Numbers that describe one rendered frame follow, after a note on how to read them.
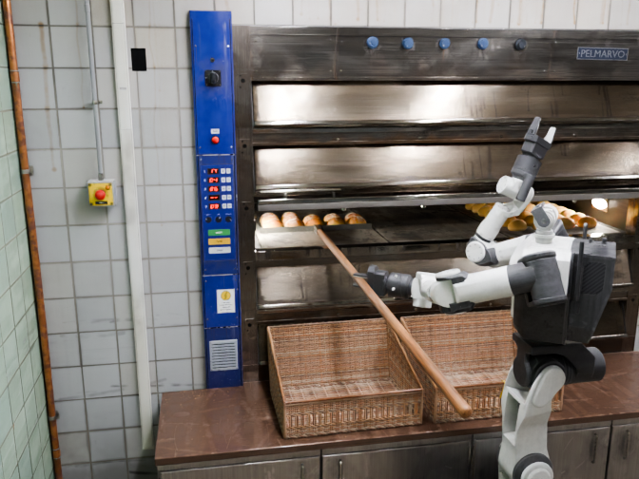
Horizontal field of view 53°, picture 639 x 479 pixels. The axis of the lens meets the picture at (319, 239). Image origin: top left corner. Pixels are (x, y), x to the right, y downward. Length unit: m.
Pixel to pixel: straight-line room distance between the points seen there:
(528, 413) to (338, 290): 1.03
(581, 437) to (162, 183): 1.99
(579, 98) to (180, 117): 1.74
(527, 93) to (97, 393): 2.27
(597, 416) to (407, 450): 0.80
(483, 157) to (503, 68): 0.38
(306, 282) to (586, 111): 1.45
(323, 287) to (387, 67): 0.98
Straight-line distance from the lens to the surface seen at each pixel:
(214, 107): 2.64
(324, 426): 2.55
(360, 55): 2.77
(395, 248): 2.89
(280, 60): 2.71
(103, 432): 3.10
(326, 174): 2.74
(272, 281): 2.83
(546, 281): 1.91
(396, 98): 2.80
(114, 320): 2.88
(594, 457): 3.00
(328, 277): 2.87
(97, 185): 2.66
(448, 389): 1.58
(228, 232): 2.71
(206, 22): 2.65
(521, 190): 2.38
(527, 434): 2.33
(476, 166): 2.94
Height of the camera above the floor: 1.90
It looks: 14 degrees down
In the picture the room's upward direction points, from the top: straight up
